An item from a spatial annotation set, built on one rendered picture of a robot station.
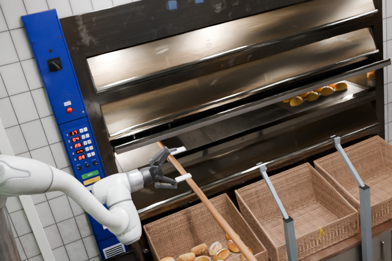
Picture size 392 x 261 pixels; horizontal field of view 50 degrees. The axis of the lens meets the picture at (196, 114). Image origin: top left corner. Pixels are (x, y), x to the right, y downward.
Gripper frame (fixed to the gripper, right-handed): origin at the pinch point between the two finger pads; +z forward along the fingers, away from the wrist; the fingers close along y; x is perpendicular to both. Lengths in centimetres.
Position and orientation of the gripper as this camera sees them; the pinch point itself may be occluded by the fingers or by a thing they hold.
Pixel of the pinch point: (185, 162)
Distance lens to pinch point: 186.3
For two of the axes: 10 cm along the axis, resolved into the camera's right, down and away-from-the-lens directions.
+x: 3.5, 2.9, -8.9
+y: 1.8, 9.1, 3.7
